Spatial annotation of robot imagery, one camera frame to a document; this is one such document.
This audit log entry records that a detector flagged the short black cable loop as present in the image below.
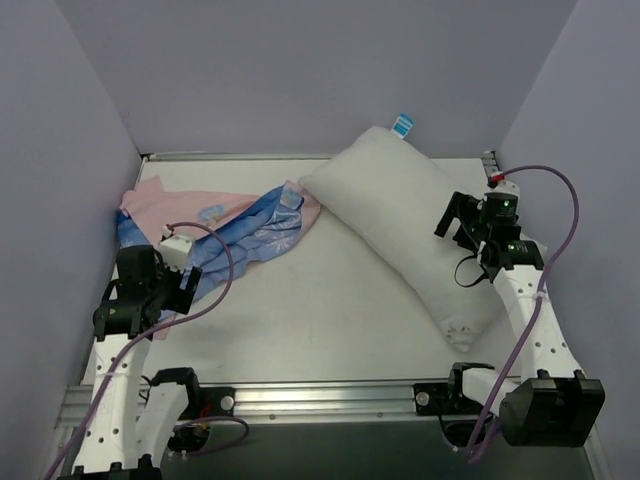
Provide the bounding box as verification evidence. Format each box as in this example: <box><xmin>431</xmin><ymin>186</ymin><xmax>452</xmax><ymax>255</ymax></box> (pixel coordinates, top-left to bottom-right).
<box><xmin>453</xmin><ymin>252</ymin><xmax>489</xmax><ymax>289</ymax></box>

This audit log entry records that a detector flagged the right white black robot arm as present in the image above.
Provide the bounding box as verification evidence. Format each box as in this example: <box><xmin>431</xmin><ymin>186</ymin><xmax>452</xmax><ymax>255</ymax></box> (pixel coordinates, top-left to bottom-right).
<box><xmin>435</xmin><ymin>192</ymin><xmax>605</xmax><ymax>448</ymax></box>

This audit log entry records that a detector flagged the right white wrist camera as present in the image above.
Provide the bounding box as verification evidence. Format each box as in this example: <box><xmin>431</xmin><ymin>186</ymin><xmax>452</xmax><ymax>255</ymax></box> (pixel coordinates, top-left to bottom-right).
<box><xmin>487</xmin><ymin>172</ymin><xmax>520</xmax><ymax>198</ymax></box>

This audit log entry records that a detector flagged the pink blue pillowcase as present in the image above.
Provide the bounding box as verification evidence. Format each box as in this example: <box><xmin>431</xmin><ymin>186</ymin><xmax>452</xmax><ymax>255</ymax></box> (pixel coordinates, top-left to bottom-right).
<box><xmin>117</xmin><ymin>175</ymin><xmax>323</xmax><ymax>314</ymax></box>

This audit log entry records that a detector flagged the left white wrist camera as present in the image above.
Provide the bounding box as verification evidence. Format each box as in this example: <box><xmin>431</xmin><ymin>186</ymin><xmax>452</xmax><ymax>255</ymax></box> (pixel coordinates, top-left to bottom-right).
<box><xmin>157</xmin><ymin>226</ymin><xmax>195</xmax><ymax>273</ymax></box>

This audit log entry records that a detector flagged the aluminium front rail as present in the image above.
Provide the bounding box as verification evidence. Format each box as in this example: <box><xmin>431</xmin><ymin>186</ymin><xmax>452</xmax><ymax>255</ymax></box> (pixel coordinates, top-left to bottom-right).
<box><xmin>44</xmin><ymin>382</ymin><xmax>596</xmax><ymax>480</ymax></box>

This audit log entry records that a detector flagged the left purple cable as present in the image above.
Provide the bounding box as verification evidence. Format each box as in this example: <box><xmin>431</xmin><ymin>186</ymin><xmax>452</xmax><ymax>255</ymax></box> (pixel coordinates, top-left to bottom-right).
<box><xmin>42</xmin><ymin>222</ymin><xmax>250</xmax><ymax>480</ymax></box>

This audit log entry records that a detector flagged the aluminium rail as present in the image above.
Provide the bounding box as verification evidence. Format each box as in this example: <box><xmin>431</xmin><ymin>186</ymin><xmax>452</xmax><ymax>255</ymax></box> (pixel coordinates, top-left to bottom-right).
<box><xmin>44</xmin><ymin>382</ymin><xmax>596</xmax><ymax>480</ymax></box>
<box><xmin>481</xmin><ymin>151</ymin><xmax>500</xmax><ymax>178</ymax></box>

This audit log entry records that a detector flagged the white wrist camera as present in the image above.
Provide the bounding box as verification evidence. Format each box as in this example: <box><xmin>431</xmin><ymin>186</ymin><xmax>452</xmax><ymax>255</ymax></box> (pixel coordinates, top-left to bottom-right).
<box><xmin>487</xmin><ymin>172</ymin><xmax>520</xmax><ymax>198</ymax></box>
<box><xmin>157</xmin><ymin>226</ymin><xmax>195</xmax><ymax>273</ymax></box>

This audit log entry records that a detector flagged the white pillow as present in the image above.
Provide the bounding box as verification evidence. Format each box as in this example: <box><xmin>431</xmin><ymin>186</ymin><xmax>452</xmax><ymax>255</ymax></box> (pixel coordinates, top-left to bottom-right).
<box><xmin>299</xmin><ymin>126</ymin><xmax>504</xmax><ymax>352</ymax></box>

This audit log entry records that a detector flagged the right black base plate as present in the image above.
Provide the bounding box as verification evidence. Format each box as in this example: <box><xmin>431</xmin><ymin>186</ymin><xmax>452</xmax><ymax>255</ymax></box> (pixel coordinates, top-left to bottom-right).
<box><xmin>412</xmin><ymin>382</ymin><xmax>459</xmax><ymax>417</ymax></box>

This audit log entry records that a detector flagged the aluminium right side rail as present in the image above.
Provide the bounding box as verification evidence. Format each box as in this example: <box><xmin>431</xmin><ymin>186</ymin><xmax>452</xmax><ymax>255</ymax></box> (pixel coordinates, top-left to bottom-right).
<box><xmin>481</xmin><ymin>151</ymin><xmax>500</xmax><ymax>178</ymax></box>

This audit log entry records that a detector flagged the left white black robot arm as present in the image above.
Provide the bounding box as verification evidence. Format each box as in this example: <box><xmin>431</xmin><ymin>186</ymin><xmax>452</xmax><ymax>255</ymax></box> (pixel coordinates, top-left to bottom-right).
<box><xmin>45</xmin><ymin>240</ymin><xmax>202</xmax><ymax>479</ymax></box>

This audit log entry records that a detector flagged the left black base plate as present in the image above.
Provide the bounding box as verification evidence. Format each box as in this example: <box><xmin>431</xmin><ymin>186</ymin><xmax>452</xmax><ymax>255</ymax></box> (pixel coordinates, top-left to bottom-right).
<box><xmin>199</xmin><ymin>386</ymin><xmax>236</xmax><ymax>418</ymax></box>

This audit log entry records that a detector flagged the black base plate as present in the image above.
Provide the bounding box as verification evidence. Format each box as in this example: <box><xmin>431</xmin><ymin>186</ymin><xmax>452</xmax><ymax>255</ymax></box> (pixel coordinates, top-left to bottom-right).
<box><xmin>412</xmin><ymin>382</ymin><xmax>459</xmax><ymax>417</ymax></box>
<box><xmin>199</xmin><ymin>386</ymin><xmax>236</xmax><ymax>418</ymax></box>

